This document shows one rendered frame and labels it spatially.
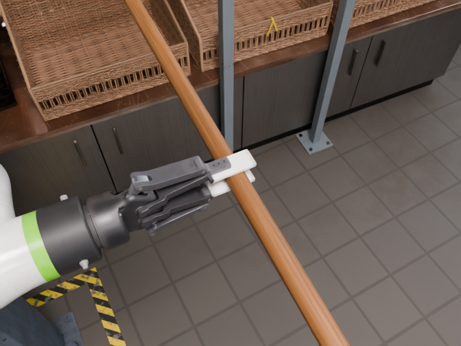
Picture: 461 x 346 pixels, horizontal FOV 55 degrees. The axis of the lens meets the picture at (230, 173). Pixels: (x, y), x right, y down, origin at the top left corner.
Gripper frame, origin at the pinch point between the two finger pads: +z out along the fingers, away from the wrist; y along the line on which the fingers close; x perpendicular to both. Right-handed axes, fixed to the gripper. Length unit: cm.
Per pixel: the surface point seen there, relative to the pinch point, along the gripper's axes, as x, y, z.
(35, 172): -82, 80, -39
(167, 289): -35, 120, -10
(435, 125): -57, 118, 147
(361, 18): -84, 57, 101
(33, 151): -82, 69, -36
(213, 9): -119, 60, 50
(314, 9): -84, 47, 77
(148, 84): -86, 59, 9
